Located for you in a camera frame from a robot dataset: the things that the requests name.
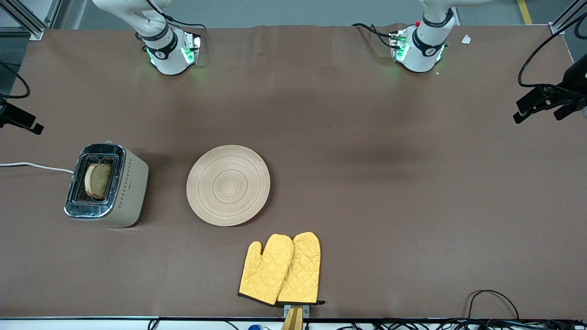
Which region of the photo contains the brown bread slice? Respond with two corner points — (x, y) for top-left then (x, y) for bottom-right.
(84, 163), (113, 200)

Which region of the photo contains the round wooden plate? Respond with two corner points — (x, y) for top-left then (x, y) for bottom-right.
(186, 145), (271, 227)

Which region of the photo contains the beige and chrome toaster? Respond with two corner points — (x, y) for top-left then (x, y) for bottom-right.
(64, 141), (150, 228)

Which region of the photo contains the brown table cover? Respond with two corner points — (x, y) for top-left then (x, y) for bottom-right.
(0, 23), (587, 320)

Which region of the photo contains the yellow oven mitt showing thumb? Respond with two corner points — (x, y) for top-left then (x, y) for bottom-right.
(238, 234), (294, 306)

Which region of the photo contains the yellow quilted oven mitt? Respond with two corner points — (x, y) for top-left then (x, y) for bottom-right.
(277, 231), (325, 306)

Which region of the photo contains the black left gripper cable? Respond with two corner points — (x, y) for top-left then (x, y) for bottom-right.
(518, 11), (587, 88)

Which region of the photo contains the white toaster power cord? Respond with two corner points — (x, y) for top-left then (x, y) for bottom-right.
(0, 162), (75, 175)

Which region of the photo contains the aluminium frame profile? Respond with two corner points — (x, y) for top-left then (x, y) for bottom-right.
(549, 0), (587, 36)
(9, 0), (62, 41)

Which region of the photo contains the black left arm base cable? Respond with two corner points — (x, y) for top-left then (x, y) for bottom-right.
(352, 23), (396, 49)

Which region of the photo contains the black arm base cable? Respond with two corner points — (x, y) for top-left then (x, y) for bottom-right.
(352, 23), (396, 49)
(163, 14), (205, 33)

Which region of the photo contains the black right arm base cable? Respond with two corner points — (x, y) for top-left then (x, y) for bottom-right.
(163, 14), (205, 33)

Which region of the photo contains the looped black cable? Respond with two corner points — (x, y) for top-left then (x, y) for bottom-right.
(465, 290), (521, 321)

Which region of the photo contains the tangled black cable bundle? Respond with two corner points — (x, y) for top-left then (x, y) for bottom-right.
(335, 319), (587, 330)

